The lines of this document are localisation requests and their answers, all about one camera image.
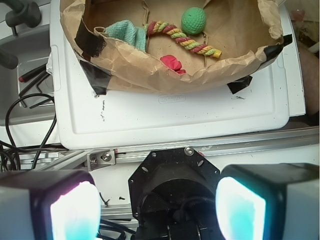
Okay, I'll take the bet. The multicolour twisted rope toy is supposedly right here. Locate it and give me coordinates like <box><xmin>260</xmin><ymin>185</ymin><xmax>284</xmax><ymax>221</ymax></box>
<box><xmin>143</xmin><ymin>20</ymin><xmax>222</xmax><ymax>59</ymax></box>

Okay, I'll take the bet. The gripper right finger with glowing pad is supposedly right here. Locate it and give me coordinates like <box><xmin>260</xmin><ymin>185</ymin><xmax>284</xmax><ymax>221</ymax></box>
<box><xmin>215</xmin><ymin>163</ymin><xmax>320</xmax><ymax>240</ymax></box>

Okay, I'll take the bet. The aluminium extrusion rail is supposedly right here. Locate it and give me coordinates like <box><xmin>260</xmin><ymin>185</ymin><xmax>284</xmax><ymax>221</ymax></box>
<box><xmin>18</xmin><ymin>126</ymin><xmax>320</xmax><ymax>172</ymax></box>

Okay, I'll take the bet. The brown paper bag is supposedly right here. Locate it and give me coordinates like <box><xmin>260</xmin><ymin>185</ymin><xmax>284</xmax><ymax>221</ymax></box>
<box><xmin>59</xmin><ymin>0</ymin><xmax>292</xmax><ymax>94</ymax></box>

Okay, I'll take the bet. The green dimpled ball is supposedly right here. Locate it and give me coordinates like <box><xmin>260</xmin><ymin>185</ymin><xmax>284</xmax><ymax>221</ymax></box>
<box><xmin>181</xmin><ymin>7</ymin><xmax>207</xmax><ymax>35</ymax></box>

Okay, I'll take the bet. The teal microfibre cloth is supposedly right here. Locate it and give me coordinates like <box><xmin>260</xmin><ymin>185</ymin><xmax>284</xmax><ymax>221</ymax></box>
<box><xmin>104</xmin><ymin>20</ymin><xmax>147</xmax><ymax>52</ymax></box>

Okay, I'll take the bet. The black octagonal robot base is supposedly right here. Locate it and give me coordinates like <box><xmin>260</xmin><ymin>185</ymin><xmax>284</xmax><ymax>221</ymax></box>
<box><xmin>128</xmin><ymin>148</ymin><xmax>224</xmax><ymax>240</ymax></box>

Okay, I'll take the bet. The white plastic bin lid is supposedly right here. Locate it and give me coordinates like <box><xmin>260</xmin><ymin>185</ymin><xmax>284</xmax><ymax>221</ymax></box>
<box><xmin>50</xmin><ymin>0</ymin><xmax>306</xmax><ymax>150</ymax></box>

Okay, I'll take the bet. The black clamp handle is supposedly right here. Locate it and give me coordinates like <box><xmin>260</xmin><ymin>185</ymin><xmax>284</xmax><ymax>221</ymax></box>
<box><xmin>0</xmin><ymin>0</ymin><xmax>42</xmax><ymax>37</ymax></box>

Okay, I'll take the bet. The black hex key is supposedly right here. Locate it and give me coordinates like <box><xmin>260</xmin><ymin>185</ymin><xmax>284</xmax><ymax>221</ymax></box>
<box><xmin>18</xmin><ymin>72</ymin><xmax>54</xmax><ymax>109</ymax></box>

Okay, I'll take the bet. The red paper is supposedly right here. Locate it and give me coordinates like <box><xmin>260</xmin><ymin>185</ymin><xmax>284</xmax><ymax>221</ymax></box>
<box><xmin>160</xmin><ymin>55</ymin><xmax>187</xmax><ymax>75</ymax></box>

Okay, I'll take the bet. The black cable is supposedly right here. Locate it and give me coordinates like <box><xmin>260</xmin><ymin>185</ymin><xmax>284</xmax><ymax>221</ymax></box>
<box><xmin>0</xmin><ymin>93</ymin><xmax>58</xmax><ymax>171</ymax></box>

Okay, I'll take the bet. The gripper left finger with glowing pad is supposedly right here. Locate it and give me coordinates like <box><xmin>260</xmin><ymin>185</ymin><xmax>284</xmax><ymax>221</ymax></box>
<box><xmin>0</xmin><ymin>170</ymin><xmax>101</xmax><ymax>240</ymax></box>

